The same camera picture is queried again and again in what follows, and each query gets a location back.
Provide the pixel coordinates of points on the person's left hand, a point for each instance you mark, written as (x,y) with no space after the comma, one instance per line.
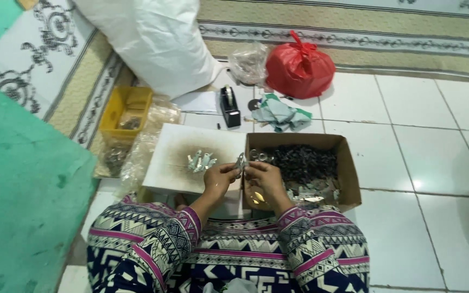
(217,178)

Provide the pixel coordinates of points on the person's right hand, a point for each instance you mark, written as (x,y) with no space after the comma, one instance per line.
(265,179)

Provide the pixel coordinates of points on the person's left fingers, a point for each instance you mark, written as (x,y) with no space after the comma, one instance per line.
(232,169)

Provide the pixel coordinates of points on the person's right fingers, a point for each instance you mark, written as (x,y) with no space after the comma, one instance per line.
(251,171)

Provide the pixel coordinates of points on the small silver metal clip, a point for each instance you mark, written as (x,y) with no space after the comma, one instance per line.
(240,162)

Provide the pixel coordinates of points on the metal key rings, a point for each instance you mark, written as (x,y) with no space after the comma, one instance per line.
(259,155)

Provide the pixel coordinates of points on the pile of assembled silver clips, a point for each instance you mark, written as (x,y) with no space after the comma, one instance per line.
(200,161)

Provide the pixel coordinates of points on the white stained board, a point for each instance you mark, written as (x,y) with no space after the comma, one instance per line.
(191,159)

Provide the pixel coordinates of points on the brown cardboard box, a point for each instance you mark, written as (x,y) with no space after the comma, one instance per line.
(299,173)

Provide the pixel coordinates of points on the heap of dark small parts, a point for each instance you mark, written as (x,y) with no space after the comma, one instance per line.
(303,162)

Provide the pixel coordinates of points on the black tape dispenser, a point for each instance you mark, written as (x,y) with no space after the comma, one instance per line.
(229,108)

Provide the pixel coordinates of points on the heap of silver metal pieces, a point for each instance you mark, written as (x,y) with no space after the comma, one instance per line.
(310,191)

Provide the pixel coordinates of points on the green and grey cloth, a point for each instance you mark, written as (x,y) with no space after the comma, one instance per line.
(281,114)

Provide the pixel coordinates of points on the black tape roll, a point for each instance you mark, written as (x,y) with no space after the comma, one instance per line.
(254,104)

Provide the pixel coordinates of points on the white paper sheet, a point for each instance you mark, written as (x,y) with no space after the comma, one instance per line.
(198,101)

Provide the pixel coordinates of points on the person's patterned garment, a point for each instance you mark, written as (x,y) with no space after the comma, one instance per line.
(226,252)

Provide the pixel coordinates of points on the clear plastic bag of parts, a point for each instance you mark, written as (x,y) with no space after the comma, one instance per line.
(145,142)

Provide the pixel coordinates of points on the clear knotted plastic bag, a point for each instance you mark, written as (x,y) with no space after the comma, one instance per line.
(248,63)

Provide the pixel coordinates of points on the red plastic bag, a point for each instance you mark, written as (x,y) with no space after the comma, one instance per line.
(299,68)

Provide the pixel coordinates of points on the yellow plastic tray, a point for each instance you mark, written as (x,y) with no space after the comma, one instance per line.
(124,112)

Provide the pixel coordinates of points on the large white sack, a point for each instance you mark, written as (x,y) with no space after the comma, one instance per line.
(153,44)

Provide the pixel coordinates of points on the patterned beige carpet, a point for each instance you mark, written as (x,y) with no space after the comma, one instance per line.
(340,36)

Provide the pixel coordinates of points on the green mat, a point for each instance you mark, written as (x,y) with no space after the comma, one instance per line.
(22,179)

